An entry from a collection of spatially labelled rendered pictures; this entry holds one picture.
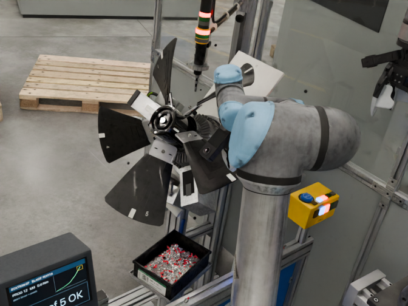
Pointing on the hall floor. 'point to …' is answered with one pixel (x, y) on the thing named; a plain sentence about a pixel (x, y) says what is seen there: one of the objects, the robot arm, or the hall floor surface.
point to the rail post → (295, 281)
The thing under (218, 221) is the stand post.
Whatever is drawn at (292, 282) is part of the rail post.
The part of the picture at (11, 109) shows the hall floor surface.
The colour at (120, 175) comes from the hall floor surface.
